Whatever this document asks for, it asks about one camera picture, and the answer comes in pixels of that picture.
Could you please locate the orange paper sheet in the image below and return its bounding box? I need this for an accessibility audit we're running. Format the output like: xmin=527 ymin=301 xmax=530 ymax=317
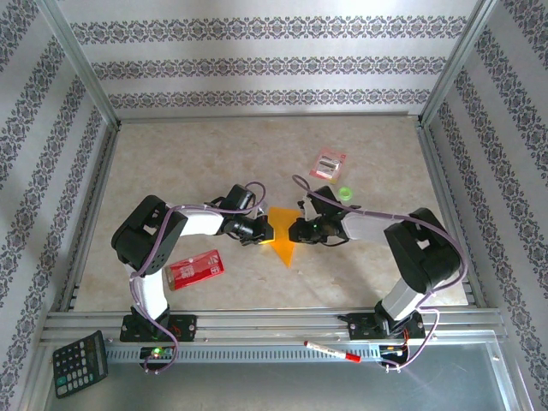
xmin=267 ymin=206 xmax=303 ymax=270

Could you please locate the red cardboard box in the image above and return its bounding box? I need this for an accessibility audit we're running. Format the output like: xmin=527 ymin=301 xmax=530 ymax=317
xmin=164 ymin=249 xmax=226 ymax=293

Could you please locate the battery blister pack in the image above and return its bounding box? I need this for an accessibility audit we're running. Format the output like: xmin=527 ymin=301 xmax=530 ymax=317
xmin=308 ymin=146 xmax=348 ymax=185

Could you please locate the red white marker pen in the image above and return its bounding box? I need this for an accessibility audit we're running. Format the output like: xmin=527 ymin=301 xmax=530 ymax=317
xmin=303 ymin=340 xmax=363 ymax=364

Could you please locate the circuit board with green light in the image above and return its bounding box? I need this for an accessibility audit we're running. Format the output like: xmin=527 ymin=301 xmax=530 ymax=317
xmin=140 ymin=345 xmax=177 ymax=361

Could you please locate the grey metal panel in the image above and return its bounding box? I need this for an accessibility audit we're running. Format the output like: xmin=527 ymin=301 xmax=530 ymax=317
xmin=25 ymin=342 xmax=527 ymax=411

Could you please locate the black calculator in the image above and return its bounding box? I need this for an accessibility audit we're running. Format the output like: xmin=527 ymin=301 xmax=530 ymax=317
xmin=51 ymin=330 xmax=110 ymax=399

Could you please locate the wide aluminium frame rail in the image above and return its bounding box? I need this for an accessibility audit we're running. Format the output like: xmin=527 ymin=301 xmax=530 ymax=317
xmin=40 ymin=308 xmax=509 ymax=344

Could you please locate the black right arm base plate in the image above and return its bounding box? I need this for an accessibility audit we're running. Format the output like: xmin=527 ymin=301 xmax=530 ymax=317
xmin=347 ymin=312 xmax=427 ymax=343

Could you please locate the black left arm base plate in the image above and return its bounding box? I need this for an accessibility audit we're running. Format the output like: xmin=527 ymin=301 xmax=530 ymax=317
xmin=119 ymin=313 xmax=199 ymax=343

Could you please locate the grey slotted cable duct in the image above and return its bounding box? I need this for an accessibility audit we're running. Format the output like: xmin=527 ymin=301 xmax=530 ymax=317
xmin=104 ymin=345 xmax=386 ymax=365

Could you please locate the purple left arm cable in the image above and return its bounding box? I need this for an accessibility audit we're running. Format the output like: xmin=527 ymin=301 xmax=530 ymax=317
xmin=128 ymin=182 xmax=267 ymax=376

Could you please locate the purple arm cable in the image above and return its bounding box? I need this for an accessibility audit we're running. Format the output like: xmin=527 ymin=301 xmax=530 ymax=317
xmin=290 ymin=173 xmax=468 ymax=373
xmin=128 ymin=182 xmax=267 ymax=376

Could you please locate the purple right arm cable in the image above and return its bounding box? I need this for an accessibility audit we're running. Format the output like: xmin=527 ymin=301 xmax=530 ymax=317
xmin=290 ymin=173 xmax=468 ymax=373

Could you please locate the aluminium frame post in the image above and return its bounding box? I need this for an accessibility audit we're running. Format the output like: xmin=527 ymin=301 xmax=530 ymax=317
xmin=37 ymin=0 xmax=121 ymax=129
xmin=418 ymin=0 xmax=500 ymax=128

